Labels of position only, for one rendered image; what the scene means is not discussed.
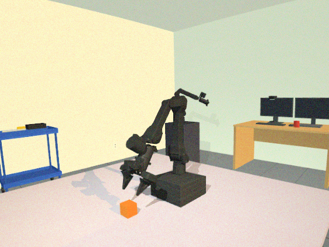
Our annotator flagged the orange block with dark square mark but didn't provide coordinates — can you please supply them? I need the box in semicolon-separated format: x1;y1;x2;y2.
120;200;137;218

